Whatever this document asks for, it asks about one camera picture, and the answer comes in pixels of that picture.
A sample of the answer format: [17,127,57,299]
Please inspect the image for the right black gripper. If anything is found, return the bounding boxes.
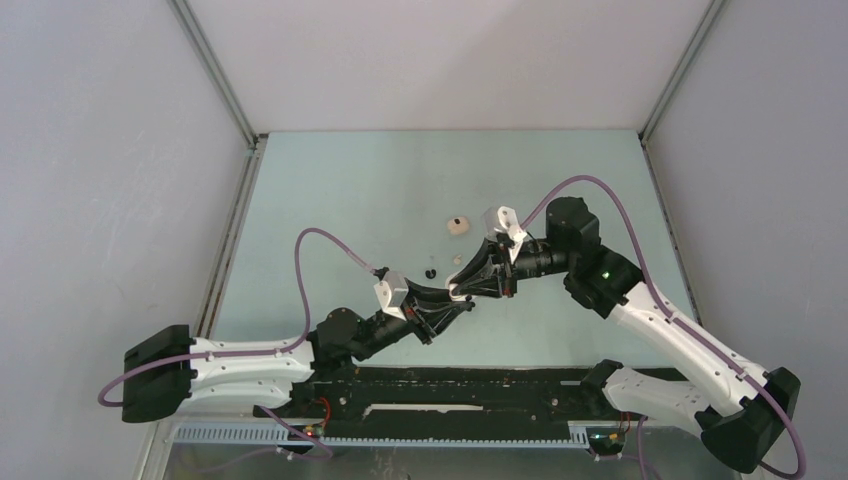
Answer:
[450,237,574,299]

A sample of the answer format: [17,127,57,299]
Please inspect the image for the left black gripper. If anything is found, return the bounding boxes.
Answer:
[351,277,470,362]

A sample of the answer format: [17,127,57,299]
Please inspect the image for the beige earbud charging case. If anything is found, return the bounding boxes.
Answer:
[447,216,470,236]

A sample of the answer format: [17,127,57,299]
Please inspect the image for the white earbud charging case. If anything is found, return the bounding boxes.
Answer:
[446,283,468,302]

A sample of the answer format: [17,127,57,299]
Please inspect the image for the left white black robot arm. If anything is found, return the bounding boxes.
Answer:
[120,281,475,424]

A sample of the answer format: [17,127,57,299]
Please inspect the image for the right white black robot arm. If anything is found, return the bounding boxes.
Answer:
[446,197,801,474]

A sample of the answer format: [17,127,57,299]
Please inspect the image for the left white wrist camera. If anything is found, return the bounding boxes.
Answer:
[374,270,409,320]

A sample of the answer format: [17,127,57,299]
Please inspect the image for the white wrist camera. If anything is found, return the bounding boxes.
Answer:
[374,270,409,320]
[482,206,527,249]

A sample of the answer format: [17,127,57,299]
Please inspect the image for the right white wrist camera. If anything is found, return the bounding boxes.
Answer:
[482,206,527,249]

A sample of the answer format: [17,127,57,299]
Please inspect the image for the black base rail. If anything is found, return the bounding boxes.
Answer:
[274,366,639,440]

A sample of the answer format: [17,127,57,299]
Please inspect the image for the grey cable duct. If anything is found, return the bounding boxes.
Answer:
[172,422,589,449]

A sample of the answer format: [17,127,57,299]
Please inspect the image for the left aluminium frame post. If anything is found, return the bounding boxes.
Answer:
[168,0,260,148]

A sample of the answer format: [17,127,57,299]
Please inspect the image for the aluminium frame post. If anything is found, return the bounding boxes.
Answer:
[639,0,729,147]
[168,0,260,148]

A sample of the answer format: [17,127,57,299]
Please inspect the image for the right aluminium frame post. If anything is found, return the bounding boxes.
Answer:
[639,0,729,147]

